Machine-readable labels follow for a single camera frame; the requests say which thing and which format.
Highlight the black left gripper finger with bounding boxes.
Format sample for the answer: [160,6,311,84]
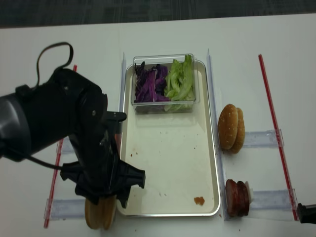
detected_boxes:
[60,161,109,205]
[109,159,146,208]

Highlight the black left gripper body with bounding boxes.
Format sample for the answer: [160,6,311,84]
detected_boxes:
[24,68,126,173]

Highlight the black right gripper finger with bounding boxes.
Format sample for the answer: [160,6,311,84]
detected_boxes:
[297,203,316,224]

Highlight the bun slice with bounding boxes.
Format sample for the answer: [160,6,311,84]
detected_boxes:
[84,199,102,230]
[102,196,117,230]

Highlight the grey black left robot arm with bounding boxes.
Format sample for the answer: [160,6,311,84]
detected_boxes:
[0,69,146,206]

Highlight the rear brown meat patty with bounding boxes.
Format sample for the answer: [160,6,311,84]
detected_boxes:
[243,182,250,216]

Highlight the middle brown meat patty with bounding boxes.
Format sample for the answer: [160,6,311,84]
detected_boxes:
[237,181,245,217]

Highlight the green lettuce leaves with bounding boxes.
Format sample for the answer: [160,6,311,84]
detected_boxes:
[164,54,196,112]

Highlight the lower left clear holder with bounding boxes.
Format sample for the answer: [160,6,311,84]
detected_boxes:
[44,199,85,220]

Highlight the clear holder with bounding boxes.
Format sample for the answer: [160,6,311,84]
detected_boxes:
[243,129,284,148]
[44,199,85,220]
[56,137,74,154]
[250,190,295,210]

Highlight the lower right clear holder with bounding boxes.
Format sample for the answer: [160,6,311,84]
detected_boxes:
[250,190,295,210]

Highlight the upper left clear holder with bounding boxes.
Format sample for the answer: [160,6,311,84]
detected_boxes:
[56,137,74,154]

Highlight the cream rectangular metal tray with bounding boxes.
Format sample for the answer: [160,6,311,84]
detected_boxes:
[117,61,221,217]

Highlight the white pusher block right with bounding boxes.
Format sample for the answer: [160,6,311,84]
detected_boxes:
[245,181,253,203]

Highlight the orange food scrap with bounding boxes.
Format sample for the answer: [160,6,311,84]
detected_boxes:
[194,197,205,206]

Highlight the purple cabbage leaves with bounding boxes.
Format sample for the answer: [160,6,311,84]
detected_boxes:
[134,61,170,103]

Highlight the upper right clear holder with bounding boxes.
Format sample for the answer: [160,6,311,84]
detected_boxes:
[243,129,284,148]

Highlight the clear plastic salad box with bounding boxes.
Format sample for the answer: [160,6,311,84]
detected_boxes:
[130,53,199,114]

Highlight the rear sesame top bun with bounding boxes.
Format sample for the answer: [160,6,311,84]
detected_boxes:
[231,108,245,154]

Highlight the left red rail strip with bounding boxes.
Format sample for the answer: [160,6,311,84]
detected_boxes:
[43,64,78,228]

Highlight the red rail strip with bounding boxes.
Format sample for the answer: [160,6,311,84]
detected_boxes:
[43,64,78,228]
[258,54,298,221]

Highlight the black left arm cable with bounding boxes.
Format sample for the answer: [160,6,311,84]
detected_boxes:
[22,42,75,171]

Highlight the right red rail strip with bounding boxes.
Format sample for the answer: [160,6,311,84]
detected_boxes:
[258,54,298,221]

